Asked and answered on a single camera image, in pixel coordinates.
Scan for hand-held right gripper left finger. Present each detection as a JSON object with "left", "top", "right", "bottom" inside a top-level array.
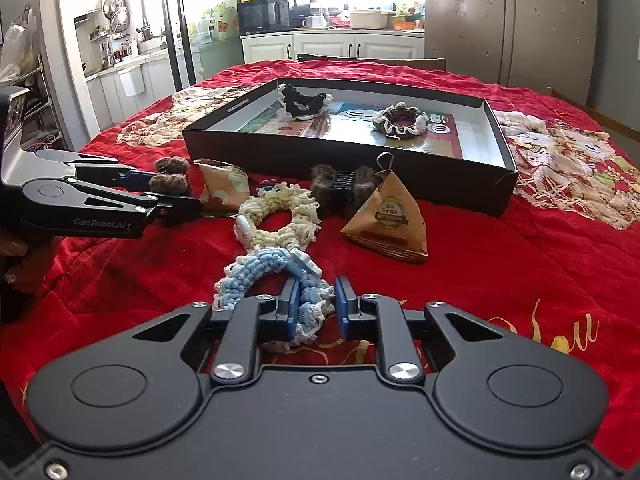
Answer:
[{"left": 131, "top": 277, "right": 301, "bottom": 386}]

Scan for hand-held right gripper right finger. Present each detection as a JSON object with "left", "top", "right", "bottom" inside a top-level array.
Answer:
[{"left": 336, "top": 276, "right": 518, "bottom": 386}]

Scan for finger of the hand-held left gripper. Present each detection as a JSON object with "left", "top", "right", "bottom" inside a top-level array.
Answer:
[
  {"left": 35, "top": 148, "right": 157, "bottom": 194},
  {"left": 149, "top": 194, "right": 205, "bottom": 227}
]

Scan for brown fuzzy pom hair tie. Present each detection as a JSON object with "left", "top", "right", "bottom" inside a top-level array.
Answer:
[{"left": 152, "top": 156, "right": 192, "bottom": 197}]

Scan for patterned kraft triangular pouch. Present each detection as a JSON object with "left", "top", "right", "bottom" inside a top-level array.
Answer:
[{"left": 192, "top": 158, "right": 252, "bottom": 212}]

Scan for blue and white crochet scrunchie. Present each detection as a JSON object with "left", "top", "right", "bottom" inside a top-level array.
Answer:
[{"left": 214, "top": 247, "right": 336, "bottom": 347}]

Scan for kraft pyramid packet round label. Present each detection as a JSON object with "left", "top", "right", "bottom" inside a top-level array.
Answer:
[{"left": 340, "top": 166, "right": 429, "bottom": 265}]

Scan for brown fuzzy hair claw clip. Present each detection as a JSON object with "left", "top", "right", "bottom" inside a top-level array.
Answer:
[{"left": 308, "top": 162, "right": 382, "bottom": 219}]

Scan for black shallow cardboard box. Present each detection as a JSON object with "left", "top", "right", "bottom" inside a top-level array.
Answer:
[{"left": 181, "top": 78, "right": 519, "bottom": 218}]

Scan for person's left hand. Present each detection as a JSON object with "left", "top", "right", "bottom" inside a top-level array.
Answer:
[{"left": 0, "top": 234, "right": 60, "bottom": 321}]

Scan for white hanging bin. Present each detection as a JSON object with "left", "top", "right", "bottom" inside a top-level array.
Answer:
[{"left": 117, "top": 65, "right": 146, "bottom": 97}]

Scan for kitchen counter with sink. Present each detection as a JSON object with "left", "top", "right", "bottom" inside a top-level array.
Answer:
[{"left": 82, "top": 46, "right": 202, "bottom": 133}]

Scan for clear plastic bag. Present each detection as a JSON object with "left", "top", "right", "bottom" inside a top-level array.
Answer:
[{"left": 0, "top": 5, "right": 40, "bottom": 82}]

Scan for red printed blanket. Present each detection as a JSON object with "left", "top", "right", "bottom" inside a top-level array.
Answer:
[{"left": 0, "top": 58, "right": 640, "bottom": 461}]

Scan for hanging steel bowls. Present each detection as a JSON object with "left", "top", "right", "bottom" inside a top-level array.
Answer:
[{"left": 102, "top": 0, "right": 132, "bottom": 37}]

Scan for black crochet scrunchie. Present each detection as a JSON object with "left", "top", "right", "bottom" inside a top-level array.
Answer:
[{"left": 277, "top": 82, "right": 334, "bottom": 121}]

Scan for printed paper sheet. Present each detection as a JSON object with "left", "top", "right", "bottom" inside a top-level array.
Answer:
[{"left": 237, "top": 101, "right": 461, "bottom": 159}]

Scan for brown and cream crochet scrunchie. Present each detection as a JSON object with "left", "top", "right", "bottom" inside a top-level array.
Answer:
[{"left": 372, "top": 102, "right": 431, "bottom": 137}]

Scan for black microwave oven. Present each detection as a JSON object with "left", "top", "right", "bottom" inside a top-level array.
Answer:
[{"left": 236, "top": 0, "right": 292, "bottom": 35}]

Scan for white kitchen cabinet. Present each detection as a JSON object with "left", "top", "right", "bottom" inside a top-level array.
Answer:
[{"left": 241, "top": 30, "right": 426, "bottom": 65}]

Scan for white pot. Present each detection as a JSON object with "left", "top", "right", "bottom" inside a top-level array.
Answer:
[{"left": 348, "top": 9, "right": 395, "bottom": 30}]

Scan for grey refrigerator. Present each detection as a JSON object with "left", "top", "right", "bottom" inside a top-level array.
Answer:
[{"left": 424, "top": 0, "right": 599, "bottom": 107}]

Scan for metal wire rack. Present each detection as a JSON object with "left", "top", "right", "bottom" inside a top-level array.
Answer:
[{"left": 0, "top": 57, "right": 63, "bottom": 153}]

